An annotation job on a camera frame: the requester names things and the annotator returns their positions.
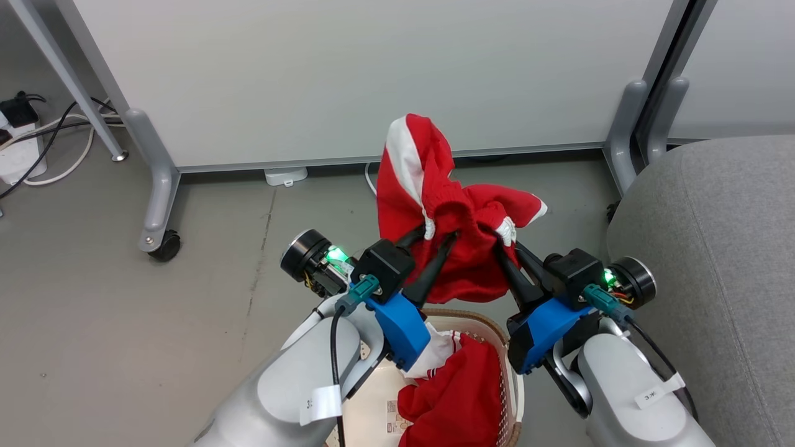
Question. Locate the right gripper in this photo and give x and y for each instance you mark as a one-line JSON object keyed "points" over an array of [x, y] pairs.
{"points": [[635, 280]]}

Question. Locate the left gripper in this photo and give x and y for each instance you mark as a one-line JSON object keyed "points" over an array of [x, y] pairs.
{"points": [[307, 254]]}

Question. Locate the red garment with white stripe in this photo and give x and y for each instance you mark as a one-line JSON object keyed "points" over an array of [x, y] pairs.
{"points": [[459, 211]]}

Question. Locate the red garment with striped trim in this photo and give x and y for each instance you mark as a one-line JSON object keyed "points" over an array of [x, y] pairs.
{"points": [[463, 397]]}

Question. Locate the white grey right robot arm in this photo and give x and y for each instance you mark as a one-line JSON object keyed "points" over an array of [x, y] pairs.
{"points": [[621, 388]]}

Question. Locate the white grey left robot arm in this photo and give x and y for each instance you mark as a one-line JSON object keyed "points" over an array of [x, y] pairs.
{"points": [[286, 388]]}

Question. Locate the cream laundry basket brown rim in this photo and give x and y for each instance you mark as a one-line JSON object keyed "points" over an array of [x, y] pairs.
{"points": [[366, 406]]}

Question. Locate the small black caster wheel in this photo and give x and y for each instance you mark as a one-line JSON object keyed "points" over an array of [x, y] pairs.
{"points": [[613, 212]]}

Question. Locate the small white floor device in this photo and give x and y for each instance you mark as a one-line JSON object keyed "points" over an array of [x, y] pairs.
{"points": [[286, 176]]}

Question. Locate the paper label sticker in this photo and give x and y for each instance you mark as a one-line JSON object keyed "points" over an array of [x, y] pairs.
{"points": [[396, 419]]}

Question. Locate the large white partition panel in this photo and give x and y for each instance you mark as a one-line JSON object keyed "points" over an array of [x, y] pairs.
{"points": [[372, 74]]}

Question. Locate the grey fabric sofa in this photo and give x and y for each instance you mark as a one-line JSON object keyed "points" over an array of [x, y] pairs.
{"points": [[733, 248]]}

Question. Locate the grey partition leg with caster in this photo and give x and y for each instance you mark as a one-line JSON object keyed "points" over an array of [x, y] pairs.
{"points": [[158, 186]]}

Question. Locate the narrow white partition panel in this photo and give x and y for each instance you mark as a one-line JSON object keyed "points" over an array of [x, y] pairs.
{"points": [[739, 68]]}

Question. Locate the grey metal table leg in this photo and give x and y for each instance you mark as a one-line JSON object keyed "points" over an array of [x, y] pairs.
{"points": [[68, 81]]}

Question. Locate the white power strip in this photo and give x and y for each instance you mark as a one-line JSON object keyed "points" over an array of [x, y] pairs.
{"points": [[22, 158]]}

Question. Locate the black power adapter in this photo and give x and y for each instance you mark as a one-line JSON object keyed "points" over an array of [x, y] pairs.
{"points": [[17, 112]]}

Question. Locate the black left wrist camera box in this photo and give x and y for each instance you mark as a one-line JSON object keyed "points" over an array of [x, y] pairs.
{"points": [[385, 264]]}

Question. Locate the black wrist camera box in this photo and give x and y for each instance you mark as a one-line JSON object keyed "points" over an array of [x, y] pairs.
{"points": [[385, 264], [574, 273]]}

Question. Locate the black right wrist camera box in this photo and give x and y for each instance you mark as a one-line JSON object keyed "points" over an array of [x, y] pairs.
{"points": [[574, 273]]}

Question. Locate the blue right wrist camera bracket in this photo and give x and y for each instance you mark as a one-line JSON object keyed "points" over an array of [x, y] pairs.
{"points": [[549, 329]]}

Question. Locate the blue wrist camera bracket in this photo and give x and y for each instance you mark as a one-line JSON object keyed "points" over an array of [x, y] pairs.
{"points": [[400, 329], [549, 329]]}

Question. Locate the teal left camera connector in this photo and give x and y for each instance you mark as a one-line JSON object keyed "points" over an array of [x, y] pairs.
{"points": [[363, 290]]}

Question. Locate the teal camera connector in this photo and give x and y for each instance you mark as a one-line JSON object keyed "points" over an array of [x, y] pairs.
{"points": [[605, 301], [363, 290]]}

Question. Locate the blue left wrist camera bracket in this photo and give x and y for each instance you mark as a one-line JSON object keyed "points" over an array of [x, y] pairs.
{"points": [[400, 329]]}

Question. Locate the teal right camera connector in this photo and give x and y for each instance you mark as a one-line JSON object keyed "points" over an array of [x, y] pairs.
{"points": [[605, 301]]}

